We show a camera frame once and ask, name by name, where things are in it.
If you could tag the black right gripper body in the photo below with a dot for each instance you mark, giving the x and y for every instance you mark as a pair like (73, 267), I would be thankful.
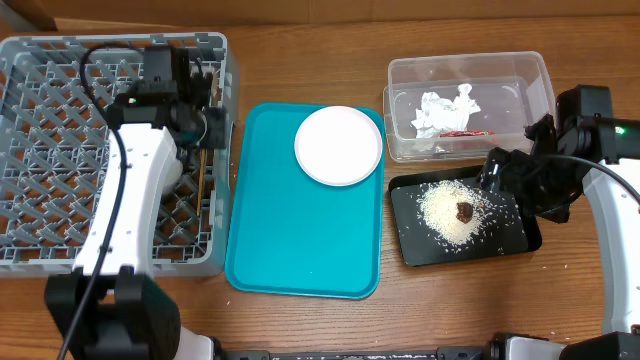
(507, 167)

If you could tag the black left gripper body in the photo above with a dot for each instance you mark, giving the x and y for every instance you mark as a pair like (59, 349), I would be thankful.
(211, 129)

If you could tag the wooden chopstick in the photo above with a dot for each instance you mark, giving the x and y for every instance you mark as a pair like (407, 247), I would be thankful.
(201, 178)

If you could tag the grey shallow bowl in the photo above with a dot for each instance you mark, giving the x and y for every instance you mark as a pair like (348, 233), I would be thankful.
(170, 173)

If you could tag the brown food scrap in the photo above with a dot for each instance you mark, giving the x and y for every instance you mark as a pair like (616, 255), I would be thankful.
(464, 212)

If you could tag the pile of rice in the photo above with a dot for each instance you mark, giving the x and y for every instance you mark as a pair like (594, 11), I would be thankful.
(437, 211)

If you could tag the red snack wrapper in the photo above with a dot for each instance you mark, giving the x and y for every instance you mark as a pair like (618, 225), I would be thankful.
(466, 133)

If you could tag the white napkin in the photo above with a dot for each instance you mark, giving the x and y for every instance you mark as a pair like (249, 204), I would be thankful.
(437, 115)

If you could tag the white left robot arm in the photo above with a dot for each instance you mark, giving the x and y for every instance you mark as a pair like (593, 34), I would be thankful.
(109, 306)

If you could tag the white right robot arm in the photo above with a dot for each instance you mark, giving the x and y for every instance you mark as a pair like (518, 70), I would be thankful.
(596, 157)

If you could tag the black plastic tray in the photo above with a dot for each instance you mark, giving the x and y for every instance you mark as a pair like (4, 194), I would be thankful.
(508, 231)

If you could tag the clear plastic bin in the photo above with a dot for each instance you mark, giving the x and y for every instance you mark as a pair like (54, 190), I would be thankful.
(513, 90)

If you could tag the grey plastic dish rack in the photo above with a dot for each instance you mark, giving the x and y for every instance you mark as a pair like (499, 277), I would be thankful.
(54, 151)

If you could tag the large white round plate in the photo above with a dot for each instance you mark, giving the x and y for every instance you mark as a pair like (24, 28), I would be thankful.
(338, 146)

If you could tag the teal plastic tray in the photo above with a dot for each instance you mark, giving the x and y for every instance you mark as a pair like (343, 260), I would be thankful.
(291, 234)

